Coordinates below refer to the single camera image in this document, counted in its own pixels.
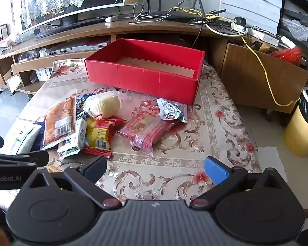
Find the green Kaprons wafer packet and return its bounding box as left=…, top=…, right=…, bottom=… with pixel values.
left=57, top=118, right=87, bottom=159

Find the red plastic bag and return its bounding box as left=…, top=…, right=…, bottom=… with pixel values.
left=270, top=47, right=302, bottom=66

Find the red cardboard box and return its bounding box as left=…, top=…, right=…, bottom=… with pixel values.
left=84, top=38, right=205, bottom=105

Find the white blue box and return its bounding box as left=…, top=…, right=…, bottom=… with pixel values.
left=35, top=68, right=52, bottom=81

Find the yellow cable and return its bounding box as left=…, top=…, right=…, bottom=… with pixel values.
left=173, top=6, right=301, bottom=107

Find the wooden TV stand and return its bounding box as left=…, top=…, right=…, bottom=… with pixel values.
left=0, top=20, right=242, bottom=95

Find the white red sachet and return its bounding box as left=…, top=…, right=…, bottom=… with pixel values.
left=156, top=98, right=188, bottom=123

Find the yellow trash bin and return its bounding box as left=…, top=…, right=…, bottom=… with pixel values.
left=283, top=87, right=308, bottom=157

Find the blue wafer biscuit packet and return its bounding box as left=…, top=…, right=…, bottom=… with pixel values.
left=31, top=117, right=45, bottom=152

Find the orange spicy snack packet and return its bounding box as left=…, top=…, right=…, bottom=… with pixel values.
left=41, top=88, right=78, bottom=150

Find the white thick cable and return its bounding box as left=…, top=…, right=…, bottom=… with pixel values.
left=203, top=20, right=248, bottom=37

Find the white power strip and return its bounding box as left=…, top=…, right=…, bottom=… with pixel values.
left=251, top=28, right=297, bottom=50

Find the blue sausage snack packet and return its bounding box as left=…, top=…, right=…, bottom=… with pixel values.
left=76, top=93, right=94, bottom=120

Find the silver media player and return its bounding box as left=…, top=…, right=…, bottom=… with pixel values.
left=48, top=42, right=108, bottom=56

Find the red yellow Trolli packet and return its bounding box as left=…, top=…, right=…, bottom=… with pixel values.
left=83, top=116, right=125, bottom=158

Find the clear bag white bun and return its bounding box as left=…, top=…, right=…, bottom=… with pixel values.
left=83, top=91, right=121, bottom=120

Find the black television monitor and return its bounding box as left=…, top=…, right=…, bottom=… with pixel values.
left=20, top=0, right=123, bottom=35

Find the black metal shelf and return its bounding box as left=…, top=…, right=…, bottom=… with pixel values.
left=275, top=0, right=308, bottom=72

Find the pink red cake packet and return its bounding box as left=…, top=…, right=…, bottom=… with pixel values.
left=117, top=111, right=174, bottom=157

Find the black wifi router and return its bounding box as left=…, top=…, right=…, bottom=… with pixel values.
left=145, top=0, right=226, bottom=22

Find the floral beige table cloth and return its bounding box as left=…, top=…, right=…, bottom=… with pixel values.
left=3, top=60, right=261, bottom=202

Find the white small adapter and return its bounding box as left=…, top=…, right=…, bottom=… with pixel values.
left=105, top=16, right=118, bottom=23

